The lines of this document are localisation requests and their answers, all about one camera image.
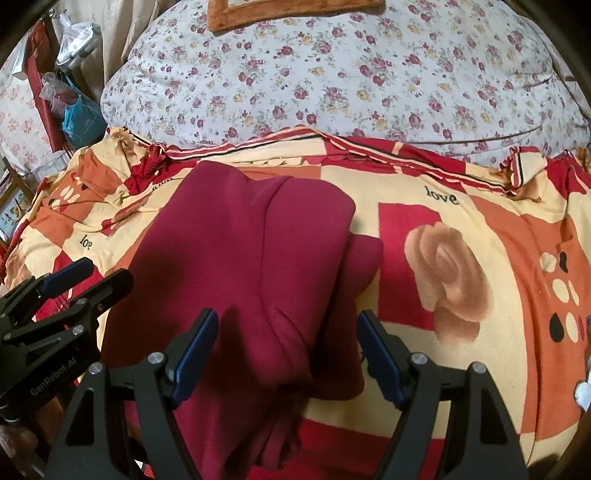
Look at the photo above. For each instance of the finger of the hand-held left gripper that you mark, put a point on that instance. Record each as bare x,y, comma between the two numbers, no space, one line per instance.
69,274
106,288

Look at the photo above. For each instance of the orange checkered cushion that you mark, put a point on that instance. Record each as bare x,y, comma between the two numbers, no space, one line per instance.
217,21

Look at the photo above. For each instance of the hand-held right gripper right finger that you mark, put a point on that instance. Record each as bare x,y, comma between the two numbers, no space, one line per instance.
381,360

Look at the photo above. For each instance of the maroon garment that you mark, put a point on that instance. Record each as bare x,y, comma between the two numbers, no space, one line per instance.
240,258

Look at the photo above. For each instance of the beige curtain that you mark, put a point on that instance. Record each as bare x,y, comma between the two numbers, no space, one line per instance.
120,27

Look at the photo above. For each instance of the clear plastic bag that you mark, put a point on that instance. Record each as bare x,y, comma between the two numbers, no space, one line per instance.
78,41

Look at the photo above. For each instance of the beige cloth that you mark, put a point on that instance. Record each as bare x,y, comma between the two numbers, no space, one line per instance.
572,69

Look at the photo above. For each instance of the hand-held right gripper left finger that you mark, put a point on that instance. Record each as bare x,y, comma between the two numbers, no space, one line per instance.
196,355

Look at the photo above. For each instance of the red yellow printed bedsheet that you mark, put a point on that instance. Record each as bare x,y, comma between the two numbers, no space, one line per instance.
461,207

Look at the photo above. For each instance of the white floral duvet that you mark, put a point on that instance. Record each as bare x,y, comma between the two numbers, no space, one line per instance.
369,69

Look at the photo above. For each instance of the red chair frame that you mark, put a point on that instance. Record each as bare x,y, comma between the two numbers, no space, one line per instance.
39,87

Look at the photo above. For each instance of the floral cloth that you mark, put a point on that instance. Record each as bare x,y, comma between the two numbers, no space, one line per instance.
21,124

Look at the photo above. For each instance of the framed picture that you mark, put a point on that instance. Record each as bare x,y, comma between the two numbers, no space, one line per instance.
11,207

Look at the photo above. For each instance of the teal plastic bag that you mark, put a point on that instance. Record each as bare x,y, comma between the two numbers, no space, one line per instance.
83,117

